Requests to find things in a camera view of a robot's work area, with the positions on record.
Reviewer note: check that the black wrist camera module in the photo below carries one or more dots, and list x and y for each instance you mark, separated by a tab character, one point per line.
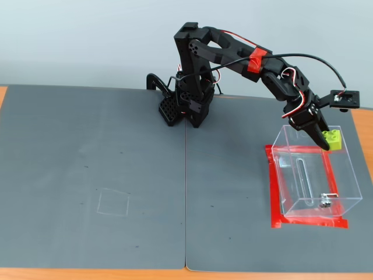
348	100

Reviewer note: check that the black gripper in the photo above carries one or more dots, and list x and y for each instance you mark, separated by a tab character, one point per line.
306	119

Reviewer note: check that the transparent acrylic box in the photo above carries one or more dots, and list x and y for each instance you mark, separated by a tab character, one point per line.
344	175

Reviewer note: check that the red tape frame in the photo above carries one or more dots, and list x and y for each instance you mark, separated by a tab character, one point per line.
275	204

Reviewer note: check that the small metal latch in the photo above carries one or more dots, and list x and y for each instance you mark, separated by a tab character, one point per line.
325	201

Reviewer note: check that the gray mat with chalk square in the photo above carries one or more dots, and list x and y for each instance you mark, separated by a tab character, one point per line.
58	146

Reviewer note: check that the black table clamp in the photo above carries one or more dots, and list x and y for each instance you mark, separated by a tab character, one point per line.
150	80

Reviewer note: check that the red tape strip on arm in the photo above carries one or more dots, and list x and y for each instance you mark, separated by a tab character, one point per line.
256	62

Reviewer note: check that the green lego block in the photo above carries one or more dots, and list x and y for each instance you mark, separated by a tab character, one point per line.
333	141

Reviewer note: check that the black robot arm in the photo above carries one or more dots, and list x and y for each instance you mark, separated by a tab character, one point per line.
189	58

